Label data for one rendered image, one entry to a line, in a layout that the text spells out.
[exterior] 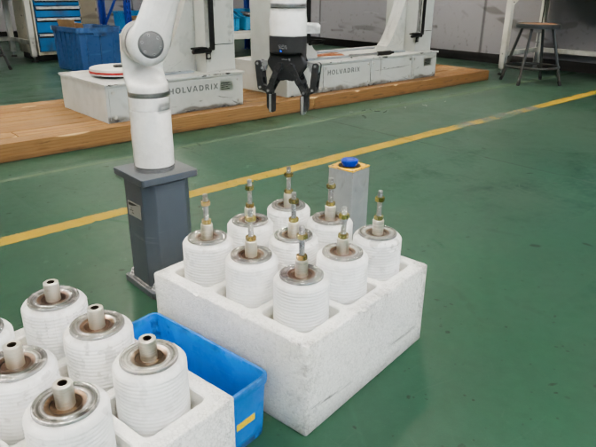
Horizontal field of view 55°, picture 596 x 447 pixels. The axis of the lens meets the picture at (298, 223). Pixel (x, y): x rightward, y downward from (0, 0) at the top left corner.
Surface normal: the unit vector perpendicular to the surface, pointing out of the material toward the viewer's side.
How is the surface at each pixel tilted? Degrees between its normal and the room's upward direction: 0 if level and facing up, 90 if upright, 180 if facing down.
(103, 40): 92
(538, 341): 0
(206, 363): 88
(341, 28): 90
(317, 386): 90
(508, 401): 0
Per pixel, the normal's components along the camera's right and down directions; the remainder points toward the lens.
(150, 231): -0.05, 0.35
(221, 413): 0.77, 0.25
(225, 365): -0.64, 0.25
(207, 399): 0.01, -0.92
